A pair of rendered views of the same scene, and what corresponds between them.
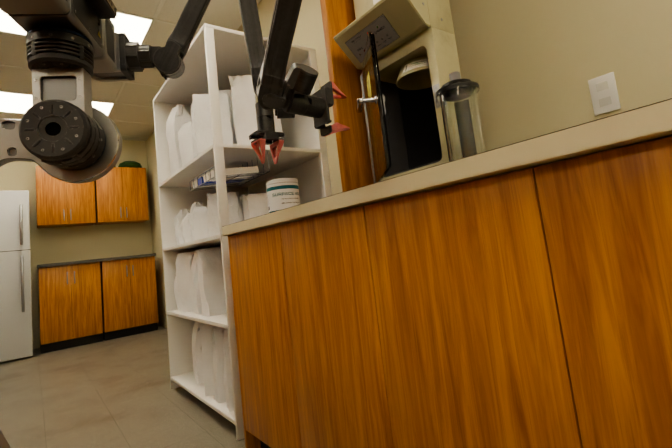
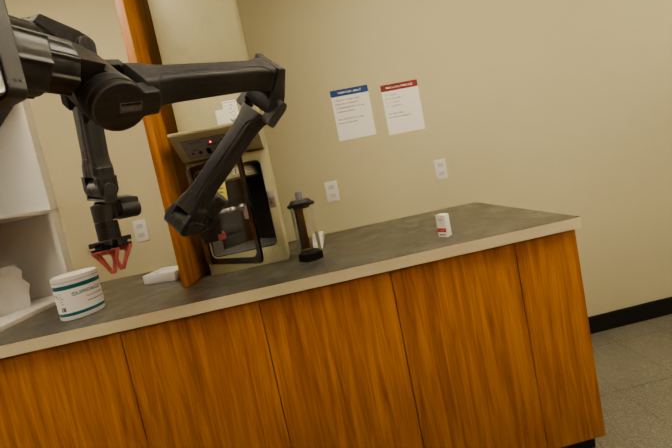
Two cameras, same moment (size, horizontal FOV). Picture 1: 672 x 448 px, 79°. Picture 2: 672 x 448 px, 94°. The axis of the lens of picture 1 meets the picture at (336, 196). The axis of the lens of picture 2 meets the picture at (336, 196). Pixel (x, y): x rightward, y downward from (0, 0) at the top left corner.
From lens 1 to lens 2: 0.78 m
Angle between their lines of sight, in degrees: 58
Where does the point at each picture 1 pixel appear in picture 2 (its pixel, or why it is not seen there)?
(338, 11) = not seen: hidden behind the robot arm
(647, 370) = (436, 349)
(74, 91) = not seen: outside the picture
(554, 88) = (305, 183)
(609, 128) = (428, 255)
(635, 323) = (432, 332)
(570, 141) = (413, 260)
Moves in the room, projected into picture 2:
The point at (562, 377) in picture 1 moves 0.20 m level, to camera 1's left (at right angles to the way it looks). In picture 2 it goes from (405, 366) to (381, 408)
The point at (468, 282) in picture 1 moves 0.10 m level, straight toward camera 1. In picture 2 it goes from (353, 334) to (375, 342)
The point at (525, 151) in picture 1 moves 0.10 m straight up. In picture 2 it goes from (392, 264) to (387, 234)
